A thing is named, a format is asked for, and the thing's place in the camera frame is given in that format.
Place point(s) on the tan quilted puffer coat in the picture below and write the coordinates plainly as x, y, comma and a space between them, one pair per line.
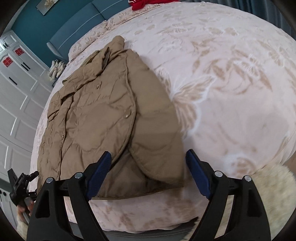
114, 103

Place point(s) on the person's left hand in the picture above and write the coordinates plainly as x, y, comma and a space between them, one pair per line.
20, 210

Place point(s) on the cream fluffy rug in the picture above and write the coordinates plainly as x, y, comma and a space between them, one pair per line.
276, 186

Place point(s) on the white wardrobe with doors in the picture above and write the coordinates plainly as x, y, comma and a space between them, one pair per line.
25, 89

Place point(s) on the stack of folded cream cloths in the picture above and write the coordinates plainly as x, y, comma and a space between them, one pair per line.
56, 69

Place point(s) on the left floral pillow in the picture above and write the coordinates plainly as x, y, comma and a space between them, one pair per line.
86, 40

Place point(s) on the floral pillow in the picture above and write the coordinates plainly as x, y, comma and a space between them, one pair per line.
128, 14
86, 40

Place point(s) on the right floral pillow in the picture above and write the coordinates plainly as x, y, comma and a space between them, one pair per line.
128, 14

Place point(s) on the teal upholstered headboard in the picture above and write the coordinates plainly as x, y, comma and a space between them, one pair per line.
81, 22

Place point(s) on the red garment on bed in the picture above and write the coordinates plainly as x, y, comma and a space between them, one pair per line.
140, 4

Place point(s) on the framed wall picture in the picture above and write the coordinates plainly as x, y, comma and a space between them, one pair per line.
45, 5

